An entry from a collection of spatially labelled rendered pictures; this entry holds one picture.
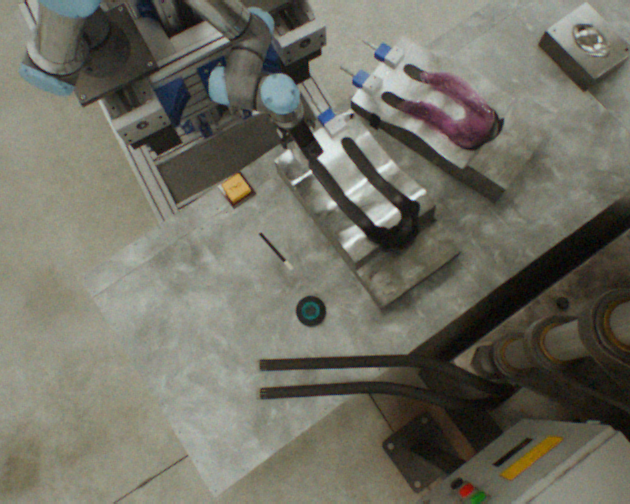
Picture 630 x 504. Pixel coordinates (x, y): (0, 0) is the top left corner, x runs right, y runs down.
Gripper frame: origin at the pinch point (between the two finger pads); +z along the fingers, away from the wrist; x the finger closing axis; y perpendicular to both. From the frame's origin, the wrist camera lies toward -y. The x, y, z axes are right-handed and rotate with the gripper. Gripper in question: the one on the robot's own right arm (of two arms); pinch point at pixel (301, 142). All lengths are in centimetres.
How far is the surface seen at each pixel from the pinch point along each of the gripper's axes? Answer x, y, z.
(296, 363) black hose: 35, -46, -2
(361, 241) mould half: 3.1, -31.1, -3.8
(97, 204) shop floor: 81, 57, 93
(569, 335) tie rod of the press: -11, -66, -55
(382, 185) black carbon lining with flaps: -10.8, -21.8, 4.0
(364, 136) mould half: -15.5, -7.6, 7.0
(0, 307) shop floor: 137, 42, 83
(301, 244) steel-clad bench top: 16.3, -21.0, 9.5
